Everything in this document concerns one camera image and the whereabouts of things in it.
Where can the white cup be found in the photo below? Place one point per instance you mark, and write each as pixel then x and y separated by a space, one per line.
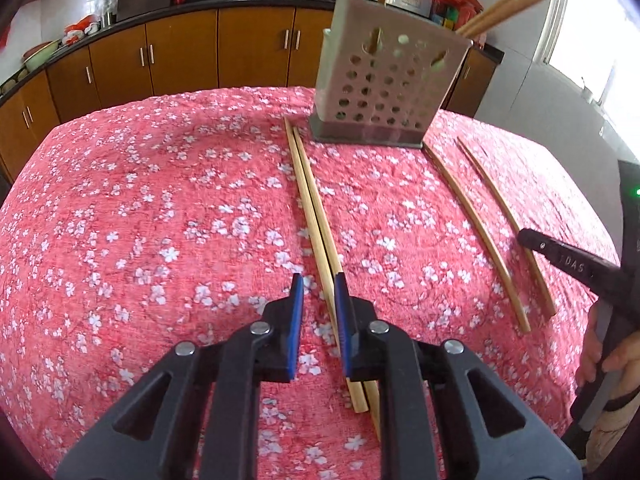
pixel 588 92

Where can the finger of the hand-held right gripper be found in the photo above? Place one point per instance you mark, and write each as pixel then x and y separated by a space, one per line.
pixel 530 240

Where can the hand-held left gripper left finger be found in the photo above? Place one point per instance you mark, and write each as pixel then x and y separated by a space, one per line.
pixel 298 330

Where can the black kitchen countertop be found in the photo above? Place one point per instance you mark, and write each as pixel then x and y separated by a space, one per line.
pixel 210 2

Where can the person's right hand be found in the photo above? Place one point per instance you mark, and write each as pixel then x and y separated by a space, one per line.
pixel 627 355

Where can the colourful condiment box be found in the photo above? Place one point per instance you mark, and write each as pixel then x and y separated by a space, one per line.
pixel 445 17

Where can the green basin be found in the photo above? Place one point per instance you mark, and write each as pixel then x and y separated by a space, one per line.
pixel 41 56

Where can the clear glass jar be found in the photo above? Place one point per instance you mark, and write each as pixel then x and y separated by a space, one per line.
pixel 108 10

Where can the large window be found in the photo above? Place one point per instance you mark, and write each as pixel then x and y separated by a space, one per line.
pixel 590 20

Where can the red and white bags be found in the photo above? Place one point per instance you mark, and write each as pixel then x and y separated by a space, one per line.
pixel 80 30

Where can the red floral tablecloth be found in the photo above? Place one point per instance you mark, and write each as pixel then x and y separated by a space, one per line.
pixel 150 235

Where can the beige perforated chopstick holder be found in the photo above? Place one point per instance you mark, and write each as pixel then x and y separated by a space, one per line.
pixel 380 85

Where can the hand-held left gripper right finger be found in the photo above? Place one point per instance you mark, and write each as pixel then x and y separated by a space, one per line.
pixel 342 330

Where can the wooden lower kitchen cabinets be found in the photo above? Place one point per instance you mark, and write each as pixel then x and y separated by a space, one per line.
pixel 175 50

